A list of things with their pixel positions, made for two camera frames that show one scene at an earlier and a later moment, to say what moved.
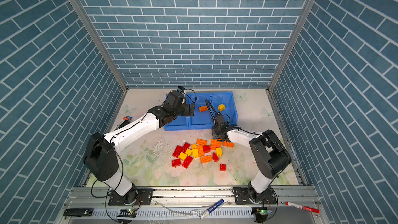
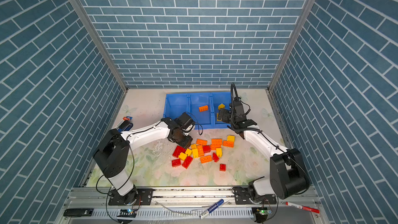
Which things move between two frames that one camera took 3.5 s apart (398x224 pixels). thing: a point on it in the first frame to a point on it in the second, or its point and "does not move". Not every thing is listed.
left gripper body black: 183,110 to 183,140
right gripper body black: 215,133 to 227,117
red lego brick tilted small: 215,157 does not move
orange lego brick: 203,108 does not move
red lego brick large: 179,149 does not move
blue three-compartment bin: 207,103 does not move
